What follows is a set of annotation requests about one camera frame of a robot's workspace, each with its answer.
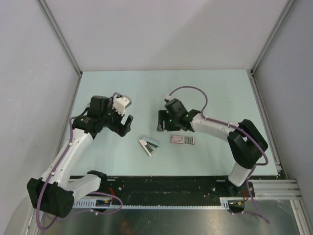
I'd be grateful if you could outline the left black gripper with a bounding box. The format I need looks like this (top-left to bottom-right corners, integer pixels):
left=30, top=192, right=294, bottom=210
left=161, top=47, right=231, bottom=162
left=101, top=100, right=133, bottom=137

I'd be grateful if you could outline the staple box with tray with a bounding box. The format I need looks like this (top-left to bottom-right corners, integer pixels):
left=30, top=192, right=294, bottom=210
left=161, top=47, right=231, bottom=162
left=170, top=135, right=195, bottom=145

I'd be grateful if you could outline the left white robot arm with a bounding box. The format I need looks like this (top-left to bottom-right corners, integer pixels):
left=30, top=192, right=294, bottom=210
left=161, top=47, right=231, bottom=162
left=26, top=93, right=133, bottom=218

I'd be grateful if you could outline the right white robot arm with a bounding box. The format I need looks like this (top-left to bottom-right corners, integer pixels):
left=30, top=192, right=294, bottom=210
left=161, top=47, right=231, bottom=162
left=157, top=98, right=268, bottom=196

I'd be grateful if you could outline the blue white stapler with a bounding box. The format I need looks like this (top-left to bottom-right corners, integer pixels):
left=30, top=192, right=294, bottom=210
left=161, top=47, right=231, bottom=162
left=138, top=137, right=160, bottom=157

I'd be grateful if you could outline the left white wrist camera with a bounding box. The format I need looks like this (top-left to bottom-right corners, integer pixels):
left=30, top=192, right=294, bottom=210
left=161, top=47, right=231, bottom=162
left=112, top=93, right=132, bottom=116

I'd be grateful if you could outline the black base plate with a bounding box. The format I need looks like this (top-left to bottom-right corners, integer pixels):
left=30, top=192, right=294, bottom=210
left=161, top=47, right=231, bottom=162
left=80, top=175, right=255, bottom=199

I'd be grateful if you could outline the grey cable duct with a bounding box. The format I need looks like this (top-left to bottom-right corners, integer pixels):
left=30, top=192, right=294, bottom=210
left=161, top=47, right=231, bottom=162
left=73, top=197, right=232, bottom=210

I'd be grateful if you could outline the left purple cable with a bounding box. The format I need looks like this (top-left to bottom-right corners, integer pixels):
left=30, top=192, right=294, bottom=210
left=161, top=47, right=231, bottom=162
left=36, top=92, right=123, bottom=231

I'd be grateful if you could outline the aluminium frame rail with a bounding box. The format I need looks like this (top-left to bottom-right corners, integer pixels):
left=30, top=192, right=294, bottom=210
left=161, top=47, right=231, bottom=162
left=251, top=180, right=302, bottom=200

